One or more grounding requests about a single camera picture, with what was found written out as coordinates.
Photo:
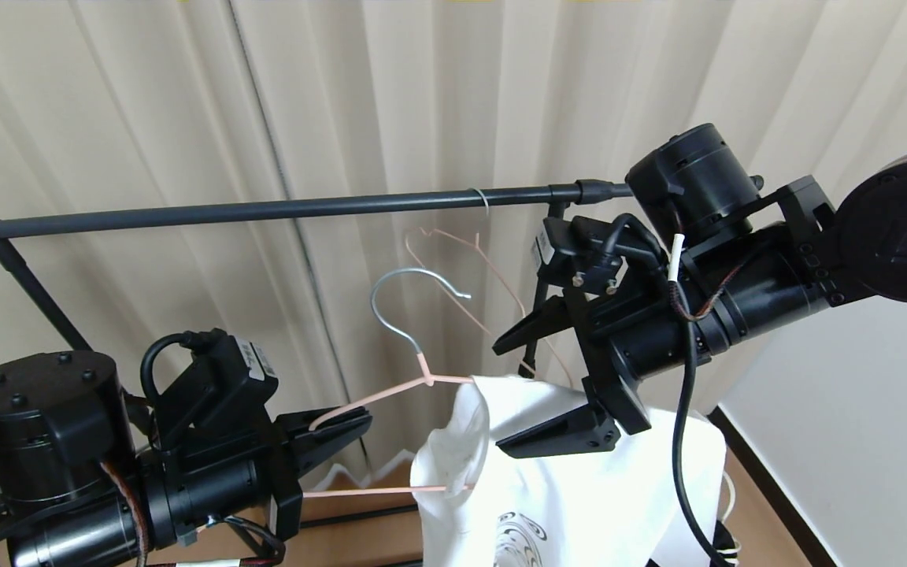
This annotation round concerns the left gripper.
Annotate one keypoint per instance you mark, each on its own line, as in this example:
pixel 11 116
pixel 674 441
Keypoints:
pixel 209 496

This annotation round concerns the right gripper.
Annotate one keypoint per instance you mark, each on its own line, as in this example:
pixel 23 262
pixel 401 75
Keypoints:
pixel 737 299

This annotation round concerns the white printed t-shirt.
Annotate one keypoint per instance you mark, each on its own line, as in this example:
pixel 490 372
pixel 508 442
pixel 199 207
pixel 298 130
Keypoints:
pixel 579 504

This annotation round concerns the pink clothes hanger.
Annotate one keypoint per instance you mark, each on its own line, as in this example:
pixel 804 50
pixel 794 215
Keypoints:
pixel 486 203
pixel 373 307

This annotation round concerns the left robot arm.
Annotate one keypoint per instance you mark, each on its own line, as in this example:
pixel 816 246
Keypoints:
pixel 44 425

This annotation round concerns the black clothes rack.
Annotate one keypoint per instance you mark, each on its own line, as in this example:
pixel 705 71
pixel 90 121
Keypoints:
pixel 186 213

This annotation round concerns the beige curtain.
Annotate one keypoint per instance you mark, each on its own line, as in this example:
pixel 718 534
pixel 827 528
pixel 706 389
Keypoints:
pixel 146 102

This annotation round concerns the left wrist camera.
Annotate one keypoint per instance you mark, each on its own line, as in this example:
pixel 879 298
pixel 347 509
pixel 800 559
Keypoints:
pixel 217 386

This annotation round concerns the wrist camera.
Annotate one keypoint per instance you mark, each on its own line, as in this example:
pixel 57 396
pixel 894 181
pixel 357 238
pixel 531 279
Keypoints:
pixel 217 386
pixel 579 244

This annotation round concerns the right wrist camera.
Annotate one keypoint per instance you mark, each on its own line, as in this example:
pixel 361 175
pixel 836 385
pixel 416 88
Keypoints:
pixel 579 244

